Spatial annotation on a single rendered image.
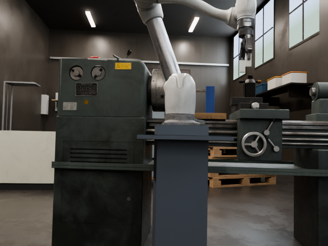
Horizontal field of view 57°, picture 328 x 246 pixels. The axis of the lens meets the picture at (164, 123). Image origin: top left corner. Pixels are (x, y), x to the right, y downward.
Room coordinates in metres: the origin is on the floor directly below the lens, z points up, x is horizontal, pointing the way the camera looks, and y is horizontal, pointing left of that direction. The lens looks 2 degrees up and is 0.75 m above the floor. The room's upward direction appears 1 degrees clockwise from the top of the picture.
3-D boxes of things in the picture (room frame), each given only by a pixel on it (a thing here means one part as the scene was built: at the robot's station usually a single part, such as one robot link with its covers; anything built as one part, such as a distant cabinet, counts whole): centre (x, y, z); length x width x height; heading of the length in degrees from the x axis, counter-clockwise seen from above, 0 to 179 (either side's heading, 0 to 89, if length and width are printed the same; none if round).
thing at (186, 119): (1.57, -0.10, 0.83); 0.22 x 0.18 x 0.06; 95
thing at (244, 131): (1.93, -0.61, 0.73); 0.27 x 0.12 x 0.27; 85
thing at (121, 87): (2.23, 0.41, 1.06); 0.59 x 0.48 x 0.39; 85
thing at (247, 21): (1.57, -0.42, 1.34); 0.09 x 0.09 x 0.06
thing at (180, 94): (1.58, -0.08, 0.97); 0.18 x 0.16 x 0.22; 175
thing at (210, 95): (2.19, -0.33, 1.00); 0.08 x 0.06 x 0.23; 175
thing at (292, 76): (5.77, -2.49, 1.88); 0.41 x 0.34 x 0.23; 5
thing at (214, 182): (5.03, -1.10, 0.44); 1.25 x 0.86 x 0.89; 113
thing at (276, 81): (6.40, -2.44, 1.89); 0.45 x 0.38 x 0.25; 5
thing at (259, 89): (7.07, -2.39, 1.87); 0.55 x 0.41 x 0.21; 5
